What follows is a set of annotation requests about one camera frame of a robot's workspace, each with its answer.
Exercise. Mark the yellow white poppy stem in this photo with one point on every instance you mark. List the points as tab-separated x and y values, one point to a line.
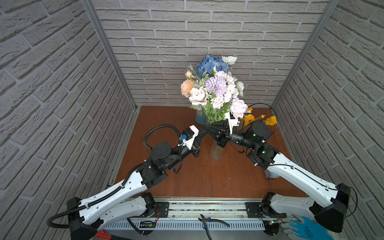
249	118

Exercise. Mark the red clamp tool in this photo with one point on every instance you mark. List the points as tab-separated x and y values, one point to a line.
104	236

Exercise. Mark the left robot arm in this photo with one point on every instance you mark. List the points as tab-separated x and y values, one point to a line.
130	197

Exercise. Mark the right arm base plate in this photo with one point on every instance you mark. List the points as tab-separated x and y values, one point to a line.
262	210

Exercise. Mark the teal ceramic vase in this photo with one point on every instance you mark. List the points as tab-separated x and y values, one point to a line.
201	117

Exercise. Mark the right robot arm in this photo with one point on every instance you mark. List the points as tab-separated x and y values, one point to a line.
326	203

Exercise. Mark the clear ribbed glass vase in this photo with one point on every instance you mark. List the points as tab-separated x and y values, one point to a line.
216	152

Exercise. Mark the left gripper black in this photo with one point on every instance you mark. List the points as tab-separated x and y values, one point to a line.
196	143

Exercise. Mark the blue spray bottle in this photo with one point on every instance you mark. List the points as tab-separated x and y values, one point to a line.
270	175

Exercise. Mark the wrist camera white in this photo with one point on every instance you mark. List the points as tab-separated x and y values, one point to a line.
232	121
188	136

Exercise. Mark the cream peony flower stem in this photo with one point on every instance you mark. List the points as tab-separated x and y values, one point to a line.
188	84

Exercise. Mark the blue hydrangea flower stem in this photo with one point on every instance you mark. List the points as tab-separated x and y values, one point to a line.
208	63

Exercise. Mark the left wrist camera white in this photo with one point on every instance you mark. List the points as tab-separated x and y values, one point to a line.
188	136

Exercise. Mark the aluminium rail frame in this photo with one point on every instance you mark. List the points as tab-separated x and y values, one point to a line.
186	214

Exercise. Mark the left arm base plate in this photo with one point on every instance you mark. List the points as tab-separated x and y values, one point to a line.
160	210

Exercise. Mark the white poppy flower stem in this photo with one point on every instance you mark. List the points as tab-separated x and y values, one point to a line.
230	61

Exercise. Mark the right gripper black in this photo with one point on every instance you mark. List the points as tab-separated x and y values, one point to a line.
224	136

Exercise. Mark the blue work glove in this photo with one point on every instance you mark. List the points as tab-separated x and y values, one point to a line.
304	229

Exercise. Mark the white pink flower bunch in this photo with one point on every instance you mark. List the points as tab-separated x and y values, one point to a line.
217	96

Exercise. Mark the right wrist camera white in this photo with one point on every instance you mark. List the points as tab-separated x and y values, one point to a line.
232	121

